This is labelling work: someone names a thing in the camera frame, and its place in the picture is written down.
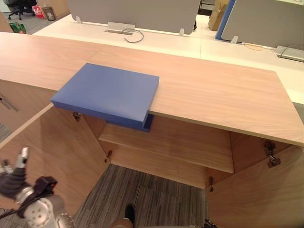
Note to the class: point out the mesh waste bin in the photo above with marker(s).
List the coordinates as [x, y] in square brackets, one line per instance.
[49, 13]

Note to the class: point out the wooden office cabinet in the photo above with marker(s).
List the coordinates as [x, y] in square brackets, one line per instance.
[213, 90]

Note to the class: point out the black office chair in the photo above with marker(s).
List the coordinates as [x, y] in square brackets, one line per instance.
[16, 7]

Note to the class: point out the grey desk partition screen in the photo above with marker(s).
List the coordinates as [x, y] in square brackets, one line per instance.
[142, 13]
[268, 21]

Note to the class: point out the blue box file folder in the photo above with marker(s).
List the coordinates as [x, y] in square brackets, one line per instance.
[107, 91]

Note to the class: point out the green box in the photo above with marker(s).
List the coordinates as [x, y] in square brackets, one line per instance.
[18, 28]

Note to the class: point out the wooden cabinet door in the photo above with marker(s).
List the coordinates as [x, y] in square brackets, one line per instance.
[256, 199]
[59, 152]

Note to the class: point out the white screen bracket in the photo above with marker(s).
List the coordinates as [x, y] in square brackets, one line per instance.
[181, 32]
[78, 20]
[234, 40]

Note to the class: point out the robot left silver arm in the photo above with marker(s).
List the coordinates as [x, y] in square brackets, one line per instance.
[39, 210]

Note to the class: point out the blue partition panel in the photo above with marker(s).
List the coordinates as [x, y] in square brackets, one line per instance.
[224, 19]

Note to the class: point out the robot right silver arm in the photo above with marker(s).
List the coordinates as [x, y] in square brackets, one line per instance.
[209, 224]

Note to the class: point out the metal door hinge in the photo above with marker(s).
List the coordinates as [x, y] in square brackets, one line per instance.
[271, 154]
[211, 184]
[108, 157]
[76, 116]

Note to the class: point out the brown cardboard box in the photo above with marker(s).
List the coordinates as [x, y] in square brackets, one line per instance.
[217, 15]

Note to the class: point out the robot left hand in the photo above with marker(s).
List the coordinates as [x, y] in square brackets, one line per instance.
[10, 181]

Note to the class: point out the wooden cabinet shelf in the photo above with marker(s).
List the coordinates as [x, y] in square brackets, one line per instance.
[171, 147]

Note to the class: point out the red paper bag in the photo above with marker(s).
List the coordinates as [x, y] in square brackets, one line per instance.
[38, 12]

